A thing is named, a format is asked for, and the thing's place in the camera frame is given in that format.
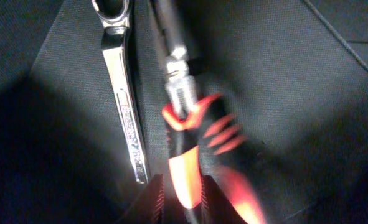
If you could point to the silver ratchet wrench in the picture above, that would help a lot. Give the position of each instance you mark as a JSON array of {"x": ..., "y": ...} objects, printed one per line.
[{"x": 115, "y": 17}]

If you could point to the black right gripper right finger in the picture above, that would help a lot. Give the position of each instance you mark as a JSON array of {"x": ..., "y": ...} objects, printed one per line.
[{"x": 215, "y": 208}]

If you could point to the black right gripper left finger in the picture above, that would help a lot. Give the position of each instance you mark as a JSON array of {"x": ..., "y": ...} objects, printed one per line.
[{"x": 148, "y": 206}]

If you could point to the orange black long-nose pliers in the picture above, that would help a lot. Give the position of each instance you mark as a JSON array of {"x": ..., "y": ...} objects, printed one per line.
[{"x": 203, "y": 138}]

